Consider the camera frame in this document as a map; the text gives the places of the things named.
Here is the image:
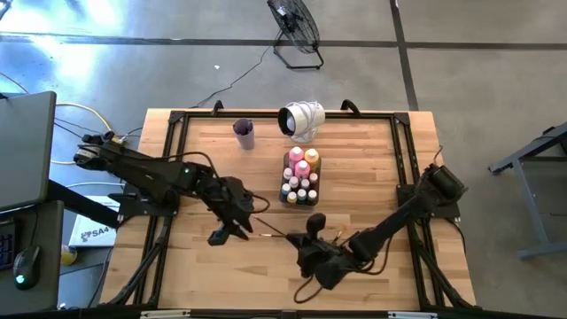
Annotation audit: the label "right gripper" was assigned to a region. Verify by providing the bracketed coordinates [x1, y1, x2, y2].
[285, 212, 355, 292]

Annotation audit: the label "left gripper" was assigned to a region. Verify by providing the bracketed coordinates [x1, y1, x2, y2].
[206, 176, 257, 247]

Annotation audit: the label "large yellow-orange paint bottle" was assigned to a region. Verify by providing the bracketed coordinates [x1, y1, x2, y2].
[304, 147, 321, 172]

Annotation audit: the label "grey translucent plastic bin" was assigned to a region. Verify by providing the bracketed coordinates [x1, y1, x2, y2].
[278, 152, 323, 207]

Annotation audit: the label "lilac plastic cup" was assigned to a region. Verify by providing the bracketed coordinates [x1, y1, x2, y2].
[232, 117, 256, 152]

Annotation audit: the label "silver aluminium bar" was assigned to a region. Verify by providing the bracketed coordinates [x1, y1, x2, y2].
[139, 309, 192, 319]
[386, 310, 440, 319]

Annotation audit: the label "white desk lamp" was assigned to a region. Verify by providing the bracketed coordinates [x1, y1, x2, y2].
[276, 100, 327, 144]

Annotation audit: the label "white cardboard box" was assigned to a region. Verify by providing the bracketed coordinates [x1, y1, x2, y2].
[67, 194, 120, 249]

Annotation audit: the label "small yellow object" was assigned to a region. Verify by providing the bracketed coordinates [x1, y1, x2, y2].
[60, 245, 79, 268]

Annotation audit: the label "dark grey desk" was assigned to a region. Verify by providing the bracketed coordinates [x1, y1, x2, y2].
[0, 198, 66, 312]

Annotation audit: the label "black floor fan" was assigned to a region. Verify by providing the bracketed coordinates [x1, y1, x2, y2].
[266, 0, 325, 71]

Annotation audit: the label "black computer mouse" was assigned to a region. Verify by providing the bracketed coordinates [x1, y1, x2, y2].
[12, 245, 42, 292]

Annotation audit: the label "grey monitor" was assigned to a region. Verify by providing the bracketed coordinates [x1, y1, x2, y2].
[0, 90, 58, 214]

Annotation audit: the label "black keyboard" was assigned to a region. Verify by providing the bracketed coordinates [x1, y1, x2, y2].
[0, 220, 18, 272]

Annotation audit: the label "grey-blue metal cart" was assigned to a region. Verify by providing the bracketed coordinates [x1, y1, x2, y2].
[488, 120, 567, 261]

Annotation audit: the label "black camera cable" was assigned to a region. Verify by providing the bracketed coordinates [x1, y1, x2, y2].
[291, 261, 340, 305]
[250, 192, 271, 214]

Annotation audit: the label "black aluminium table frame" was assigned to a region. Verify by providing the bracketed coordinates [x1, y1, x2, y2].
[99, 107, 478, 314]

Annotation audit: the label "black fan cable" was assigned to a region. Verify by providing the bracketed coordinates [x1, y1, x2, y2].
[190, 43, 272, 109]

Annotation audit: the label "white floor cable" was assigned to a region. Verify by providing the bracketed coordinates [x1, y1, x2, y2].
[65, 180, 126, 190]

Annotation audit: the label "yellow cable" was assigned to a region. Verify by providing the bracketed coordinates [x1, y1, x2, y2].
[49, 102, 120, 166]

